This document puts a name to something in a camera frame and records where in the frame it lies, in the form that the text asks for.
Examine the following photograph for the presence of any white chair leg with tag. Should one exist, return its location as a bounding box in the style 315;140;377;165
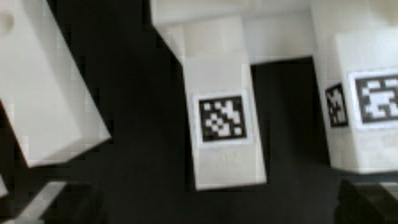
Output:
311;0;398;174

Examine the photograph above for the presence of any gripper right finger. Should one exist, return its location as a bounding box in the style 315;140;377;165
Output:
338;180;398;224

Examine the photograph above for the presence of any white chair seat part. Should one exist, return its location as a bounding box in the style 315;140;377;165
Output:
150;0;317;64

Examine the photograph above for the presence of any white obstacle fence wall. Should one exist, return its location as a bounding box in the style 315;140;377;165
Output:
0;0;112;168

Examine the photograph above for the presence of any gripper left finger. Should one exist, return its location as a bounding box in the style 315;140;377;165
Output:
15;181;105;224

